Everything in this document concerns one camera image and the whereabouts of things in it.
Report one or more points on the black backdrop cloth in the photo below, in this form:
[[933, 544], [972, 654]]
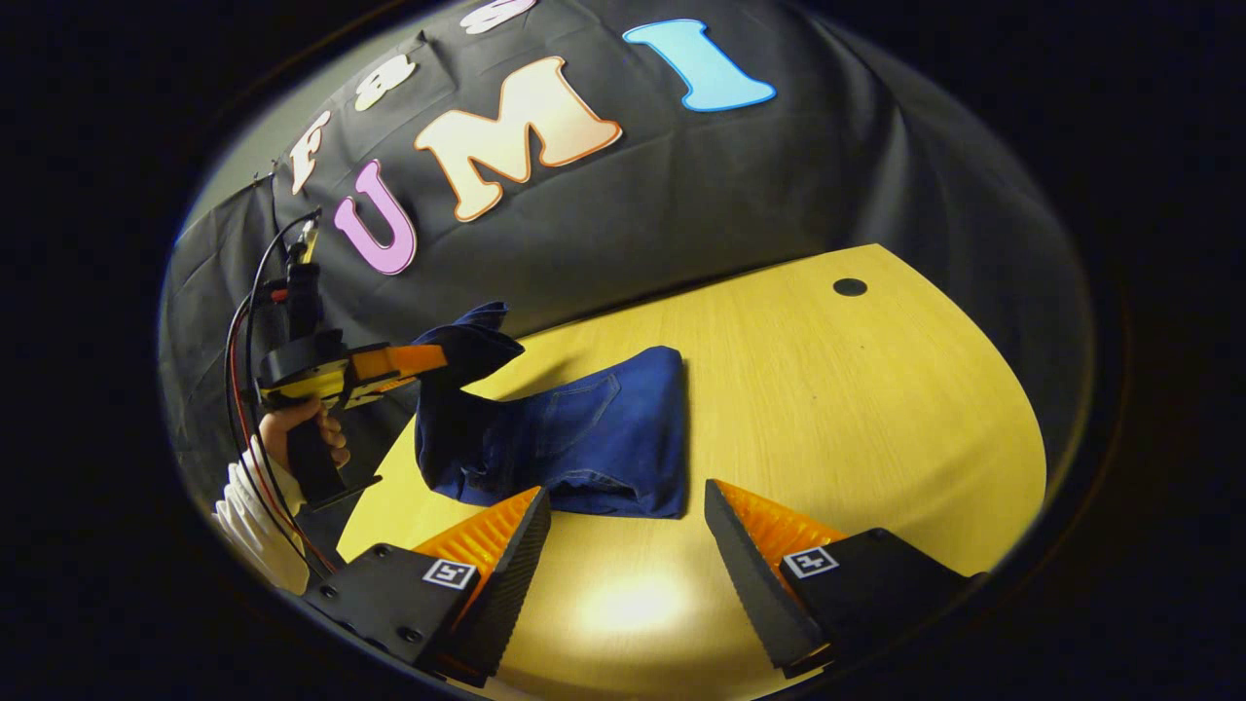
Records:
[[779, 185]]

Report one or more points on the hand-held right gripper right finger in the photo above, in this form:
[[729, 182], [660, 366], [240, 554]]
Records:
[[754, 584]]

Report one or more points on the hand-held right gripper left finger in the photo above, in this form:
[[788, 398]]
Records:
[[511, 584]]

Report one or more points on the blue jeans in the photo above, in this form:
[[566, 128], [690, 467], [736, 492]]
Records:
[[584, 438]]

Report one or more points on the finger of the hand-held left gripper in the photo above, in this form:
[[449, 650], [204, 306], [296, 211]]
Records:
[[399, 360], [375, 391]]

